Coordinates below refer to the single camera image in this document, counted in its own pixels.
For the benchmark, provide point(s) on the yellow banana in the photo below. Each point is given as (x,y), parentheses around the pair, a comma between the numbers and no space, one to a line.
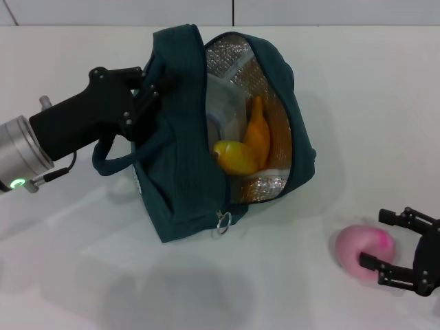
(256,137)

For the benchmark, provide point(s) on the clear blue-rimmed food container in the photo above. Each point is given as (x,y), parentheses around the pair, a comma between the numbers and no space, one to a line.
(225,103)

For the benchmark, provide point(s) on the left gripper silver connector plug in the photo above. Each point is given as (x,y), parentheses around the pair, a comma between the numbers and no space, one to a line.
(45,102)

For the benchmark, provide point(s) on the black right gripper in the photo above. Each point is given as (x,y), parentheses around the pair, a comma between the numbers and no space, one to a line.
(429,261)

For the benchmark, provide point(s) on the dark teal lunch bag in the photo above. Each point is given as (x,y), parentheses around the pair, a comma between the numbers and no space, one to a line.
(178,185)

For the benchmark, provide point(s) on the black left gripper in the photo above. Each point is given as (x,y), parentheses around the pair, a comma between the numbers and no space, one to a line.
(89,113)

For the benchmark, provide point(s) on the pink peach toy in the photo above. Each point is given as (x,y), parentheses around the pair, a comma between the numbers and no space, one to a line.
(354,240)

